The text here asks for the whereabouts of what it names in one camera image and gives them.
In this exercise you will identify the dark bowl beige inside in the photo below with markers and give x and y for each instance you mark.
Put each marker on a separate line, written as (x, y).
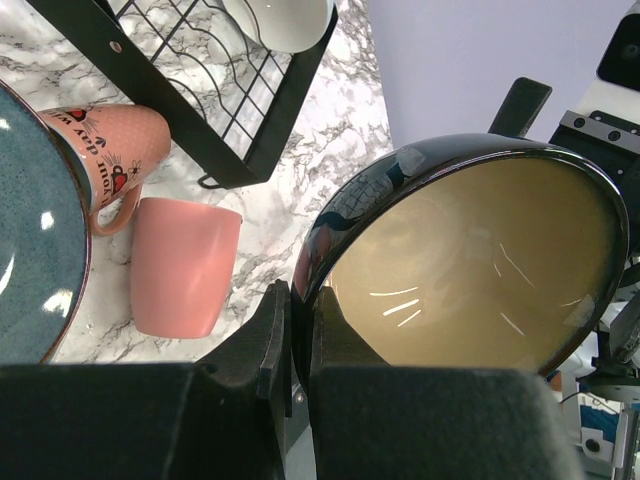
(468, 250)

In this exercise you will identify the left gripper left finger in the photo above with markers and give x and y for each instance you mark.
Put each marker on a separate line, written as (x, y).
(221, 417)

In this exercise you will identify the printed salmon coffee mug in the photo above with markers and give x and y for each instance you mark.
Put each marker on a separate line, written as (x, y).
(112, 149)

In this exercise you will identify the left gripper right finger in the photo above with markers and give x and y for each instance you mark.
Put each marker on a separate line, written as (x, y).
(371, 420)

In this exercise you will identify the white bowl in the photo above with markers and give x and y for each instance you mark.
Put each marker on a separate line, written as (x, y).
(289, 26)

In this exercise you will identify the plain pink mug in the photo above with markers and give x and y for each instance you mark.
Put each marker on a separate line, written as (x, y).
(183, 256)

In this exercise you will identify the blue glazed floral plate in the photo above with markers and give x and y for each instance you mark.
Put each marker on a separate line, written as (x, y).
(45, 240)

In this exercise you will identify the black wire dish rack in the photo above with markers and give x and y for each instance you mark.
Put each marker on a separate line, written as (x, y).
(231, 103)

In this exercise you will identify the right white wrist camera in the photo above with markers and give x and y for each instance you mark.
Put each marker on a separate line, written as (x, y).
(615, 90)

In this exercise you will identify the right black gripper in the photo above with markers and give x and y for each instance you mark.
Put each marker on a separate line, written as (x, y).
(612, 144)

